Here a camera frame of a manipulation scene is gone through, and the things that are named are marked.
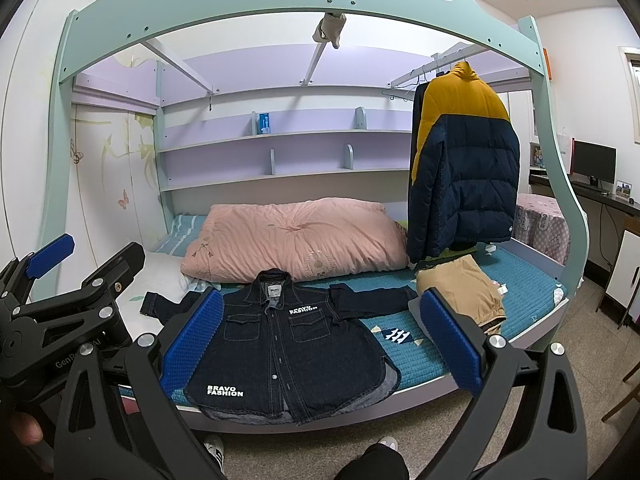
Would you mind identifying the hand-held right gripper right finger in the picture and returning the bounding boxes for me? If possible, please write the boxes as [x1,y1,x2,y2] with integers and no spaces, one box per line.
[419,287,640,480]

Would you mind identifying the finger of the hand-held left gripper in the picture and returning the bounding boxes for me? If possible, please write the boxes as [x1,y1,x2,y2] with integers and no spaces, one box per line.
[0,232,76,306]
[75,241,146,321]

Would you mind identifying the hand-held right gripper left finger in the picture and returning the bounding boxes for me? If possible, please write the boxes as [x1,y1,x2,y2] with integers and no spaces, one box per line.
[52,287,226,480]

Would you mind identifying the tan pants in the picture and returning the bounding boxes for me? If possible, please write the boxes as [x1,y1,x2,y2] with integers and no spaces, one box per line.
[416,254,507,336]

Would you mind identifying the dark denim jacket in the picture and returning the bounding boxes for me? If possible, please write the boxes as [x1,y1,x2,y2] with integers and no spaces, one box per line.
[140,269,418,426]

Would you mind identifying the metal clothes hanger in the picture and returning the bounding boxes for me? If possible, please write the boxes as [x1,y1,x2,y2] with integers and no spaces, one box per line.
[382,67,431,103]

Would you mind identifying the person's left hand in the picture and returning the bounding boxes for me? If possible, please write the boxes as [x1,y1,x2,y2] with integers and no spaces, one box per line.
[9,410,55,476]

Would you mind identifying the white wardrobe with butterfly print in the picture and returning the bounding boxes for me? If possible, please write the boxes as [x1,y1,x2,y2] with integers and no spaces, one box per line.
[65,102,166,256]

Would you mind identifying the teal mattress cover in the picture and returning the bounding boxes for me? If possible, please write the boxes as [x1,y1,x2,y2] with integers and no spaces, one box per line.
[150,214,568,406]

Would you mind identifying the pink pillow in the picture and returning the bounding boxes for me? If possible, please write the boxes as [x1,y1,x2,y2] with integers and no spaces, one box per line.
[180,197,411,283]

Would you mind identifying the person's leg in dark trousers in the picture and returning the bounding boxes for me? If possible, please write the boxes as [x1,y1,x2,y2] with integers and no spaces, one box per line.
[330,442,411,480]

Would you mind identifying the pink printed cloth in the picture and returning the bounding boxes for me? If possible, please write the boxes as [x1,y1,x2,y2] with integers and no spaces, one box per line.
[515,193,571,266]

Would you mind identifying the navy and yellow puffer jacket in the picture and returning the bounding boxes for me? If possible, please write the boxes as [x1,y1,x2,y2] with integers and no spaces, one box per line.
[406,61,521,263]

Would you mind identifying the wooden chair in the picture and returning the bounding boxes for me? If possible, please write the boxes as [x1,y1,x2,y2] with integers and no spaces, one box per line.
[602,355,640,423]

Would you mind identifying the dark desk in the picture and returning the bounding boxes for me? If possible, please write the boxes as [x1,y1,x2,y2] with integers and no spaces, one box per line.
[529,167,640,286]

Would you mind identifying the white paper bag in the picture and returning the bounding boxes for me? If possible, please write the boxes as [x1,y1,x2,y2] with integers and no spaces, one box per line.
[555,127,573,176]

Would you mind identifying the black computer monitor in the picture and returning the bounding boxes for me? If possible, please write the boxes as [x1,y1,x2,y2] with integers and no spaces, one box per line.
[571,140,617,191]

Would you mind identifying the window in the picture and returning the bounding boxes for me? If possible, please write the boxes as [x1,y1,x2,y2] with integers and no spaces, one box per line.
[620,46,640,143]

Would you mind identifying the beige cloth on beam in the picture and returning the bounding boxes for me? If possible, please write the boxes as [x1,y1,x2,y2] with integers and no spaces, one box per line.
[312,11,347,50]

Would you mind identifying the purple wall shelf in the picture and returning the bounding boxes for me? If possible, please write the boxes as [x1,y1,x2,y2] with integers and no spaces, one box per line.
[155,55,436,193]

